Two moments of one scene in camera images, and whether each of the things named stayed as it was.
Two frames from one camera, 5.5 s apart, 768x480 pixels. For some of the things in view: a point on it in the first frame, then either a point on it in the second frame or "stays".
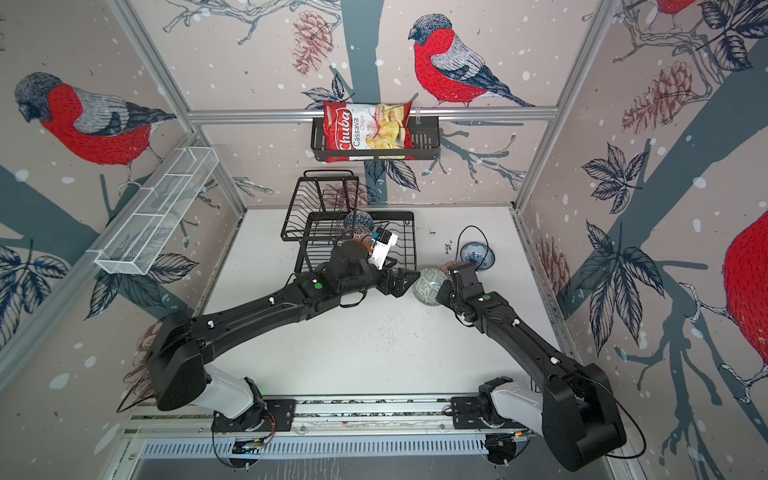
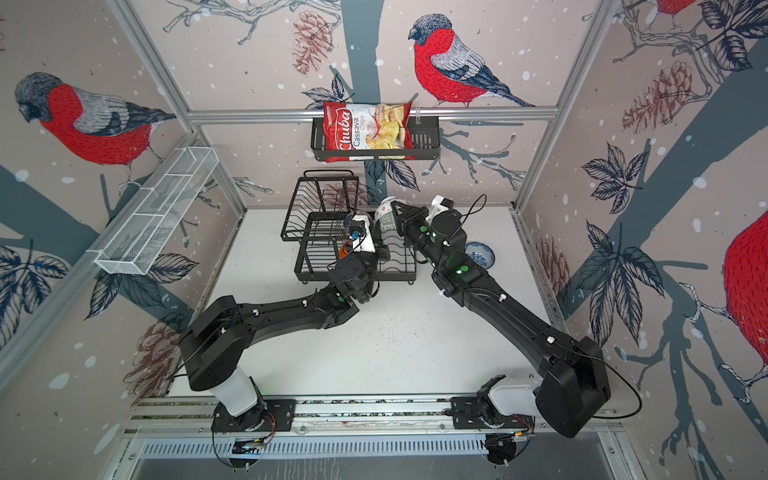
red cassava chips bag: x=367 y=126 stays
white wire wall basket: x=135 y=244 stays
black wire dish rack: x=319 y=205 stays
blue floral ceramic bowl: x=478 y=253 stays
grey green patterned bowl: x=427 y=285 -> x=385 y=214
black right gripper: x=444 y=289 -> x=416 y=220
